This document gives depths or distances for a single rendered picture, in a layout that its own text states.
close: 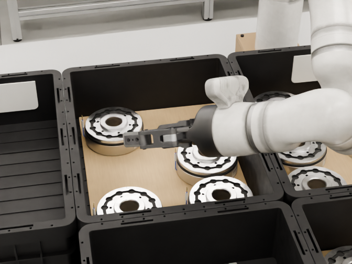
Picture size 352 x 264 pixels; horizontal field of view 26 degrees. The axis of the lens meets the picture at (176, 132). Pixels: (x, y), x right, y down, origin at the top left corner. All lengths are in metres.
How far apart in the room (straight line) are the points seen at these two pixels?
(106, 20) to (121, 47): 1.55
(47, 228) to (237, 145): 0.28
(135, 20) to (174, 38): 1.51
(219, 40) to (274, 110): 0.91
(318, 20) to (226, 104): 0.17
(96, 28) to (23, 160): 2.06
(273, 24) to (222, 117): 0.60
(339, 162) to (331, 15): 0.39
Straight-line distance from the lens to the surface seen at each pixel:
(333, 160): 1.34
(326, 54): 1.00
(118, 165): 1.31
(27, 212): 1.24
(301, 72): 1.46
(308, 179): 1.24
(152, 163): 1.31
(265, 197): 1.10
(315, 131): 0.95
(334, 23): 1.01
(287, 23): 1.61
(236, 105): 1.04
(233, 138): 1.03
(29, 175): 1.31
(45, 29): 3.38
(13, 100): 1.40
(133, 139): 1.10
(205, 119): 1.05
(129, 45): 1.87
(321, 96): 0.96
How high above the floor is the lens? 1.67
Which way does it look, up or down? 38 degrees down
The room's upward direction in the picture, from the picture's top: straight up
